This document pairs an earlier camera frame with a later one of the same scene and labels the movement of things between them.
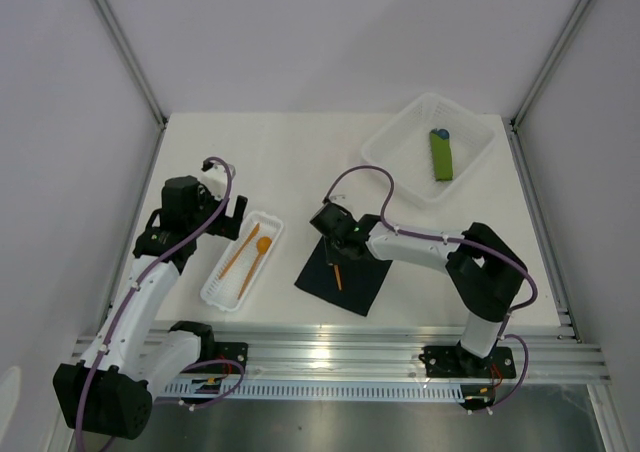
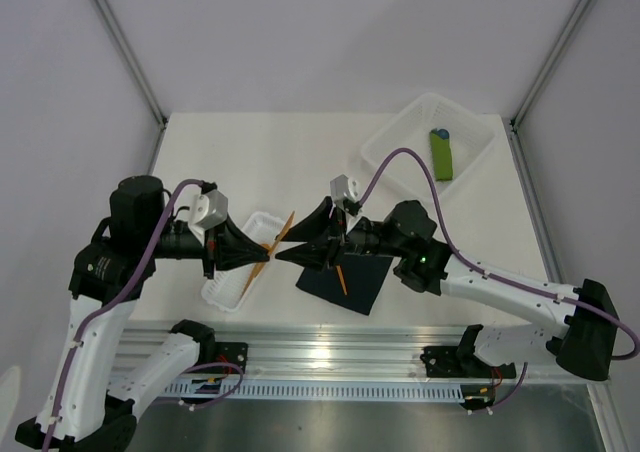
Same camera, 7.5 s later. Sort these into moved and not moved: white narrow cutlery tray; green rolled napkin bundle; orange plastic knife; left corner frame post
Moved: orange plastic knife
Not moved: white narrow cutlery tray; left corner frame post; green rolled napkin bundle
